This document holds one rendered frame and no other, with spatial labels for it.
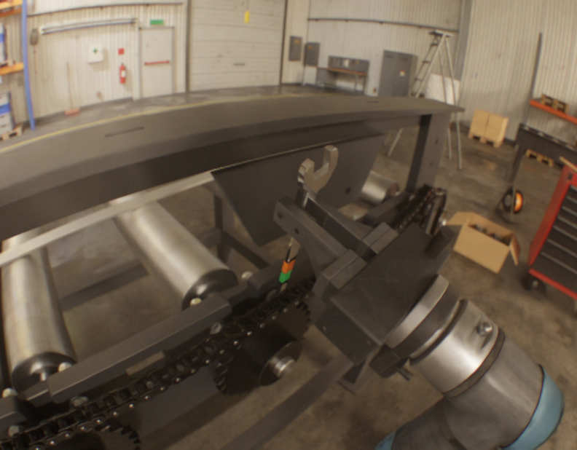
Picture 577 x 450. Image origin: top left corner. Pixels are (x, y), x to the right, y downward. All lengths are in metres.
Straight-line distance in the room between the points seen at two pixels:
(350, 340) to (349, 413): 1.14
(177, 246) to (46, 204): 0.31
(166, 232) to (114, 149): 0.40
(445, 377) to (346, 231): 0.15
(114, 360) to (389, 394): 1.26
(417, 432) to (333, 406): 1.07
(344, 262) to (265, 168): 0.15
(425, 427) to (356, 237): 0.19
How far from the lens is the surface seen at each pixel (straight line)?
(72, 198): 0.27
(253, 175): 0.33
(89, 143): 0.21
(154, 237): 0.57
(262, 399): 1.35
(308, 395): 0.99
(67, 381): 0.37
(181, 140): 0.19
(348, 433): 1.33
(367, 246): 0.27
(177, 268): 0.50
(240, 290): 0.43
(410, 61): 10.50
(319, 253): 0.26
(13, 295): 0.56
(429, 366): 0.25
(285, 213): 0.28
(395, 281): 0.25
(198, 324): 0.38
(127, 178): 0.27
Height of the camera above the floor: 1.22
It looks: 32 degrees down
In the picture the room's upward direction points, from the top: 5 degrees clockwise
